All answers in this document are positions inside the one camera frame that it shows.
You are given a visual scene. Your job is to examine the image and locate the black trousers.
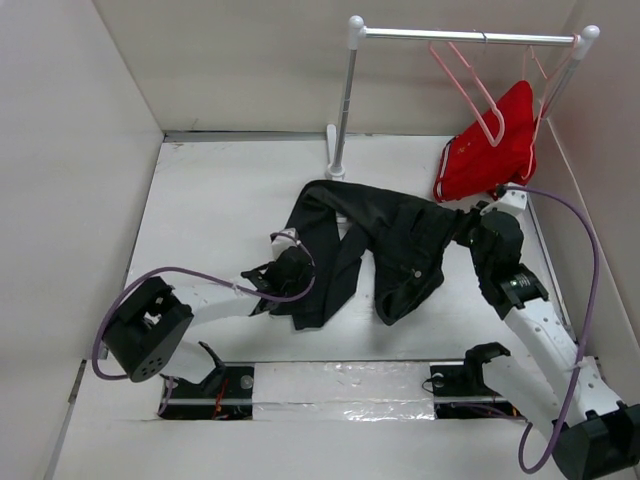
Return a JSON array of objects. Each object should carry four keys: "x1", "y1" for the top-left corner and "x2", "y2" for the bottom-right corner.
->
[{"x1": 272, "y1": 180, "x2": 463, "y2": 330}]

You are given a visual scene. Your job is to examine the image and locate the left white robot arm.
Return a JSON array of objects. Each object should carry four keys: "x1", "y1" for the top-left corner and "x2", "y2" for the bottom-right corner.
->
[{"x1": 94, "y1": 244, "x2": 315, "y2": 397}]

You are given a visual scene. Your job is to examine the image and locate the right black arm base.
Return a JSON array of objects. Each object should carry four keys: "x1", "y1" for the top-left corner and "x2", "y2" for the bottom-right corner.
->
[{"x1": 422, "y1": 342, "x2": 522, "y2": 420}]

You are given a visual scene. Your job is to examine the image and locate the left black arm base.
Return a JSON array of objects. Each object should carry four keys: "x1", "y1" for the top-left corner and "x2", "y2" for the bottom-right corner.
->
[{"x1": 159, "y1": 363, "x2": 255, "y2": 421}]

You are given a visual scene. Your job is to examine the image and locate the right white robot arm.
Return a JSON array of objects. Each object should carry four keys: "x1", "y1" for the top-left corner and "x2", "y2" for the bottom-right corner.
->
[{"x1": 456, "y1": 201, "x2": 639, "y2": 479}]

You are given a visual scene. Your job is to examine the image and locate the red garment on hanger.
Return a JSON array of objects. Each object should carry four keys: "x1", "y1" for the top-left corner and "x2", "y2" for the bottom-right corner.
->
[{"x1": 432, "y1": 80, "x2": 537, "y2": 203}]

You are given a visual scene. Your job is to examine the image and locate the pink empty hanger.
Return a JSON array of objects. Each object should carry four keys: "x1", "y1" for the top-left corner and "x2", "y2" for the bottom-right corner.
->
[{"x1": 427, "y1": 30, "x2": 504, "y2": 148}]

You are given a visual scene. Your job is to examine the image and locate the pink hanger with garment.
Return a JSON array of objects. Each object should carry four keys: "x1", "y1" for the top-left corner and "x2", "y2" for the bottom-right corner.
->
[{"x1": 520, "y1": 34, "x2": 581, "y2": 185}]

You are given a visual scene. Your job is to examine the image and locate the white metal clothes rack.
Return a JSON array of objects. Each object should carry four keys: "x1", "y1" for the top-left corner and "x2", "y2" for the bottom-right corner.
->
[{"x1": 326, "y1": 15, "x2": 601, "y2": 181}]

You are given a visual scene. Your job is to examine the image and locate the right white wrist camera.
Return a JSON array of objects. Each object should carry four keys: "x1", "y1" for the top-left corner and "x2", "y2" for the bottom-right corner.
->
[{"x1": 481, "y1": 183, "x2": 528, "y2": 217}]

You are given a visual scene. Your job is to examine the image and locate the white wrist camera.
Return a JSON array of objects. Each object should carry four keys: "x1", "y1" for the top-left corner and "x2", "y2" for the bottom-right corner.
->
[
  {"x1": 270, "y1": 228, "x2": 300, "y2": 260},
  {"x1": 481, "y1": 183, "x2": 528, "y2": 217}
]

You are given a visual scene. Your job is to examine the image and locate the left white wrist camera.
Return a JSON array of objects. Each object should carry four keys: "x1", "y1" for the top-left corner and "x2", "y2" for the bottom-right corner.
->
[{"x1": 270, "y1": 228, "x2": 300, "y2": 260}]

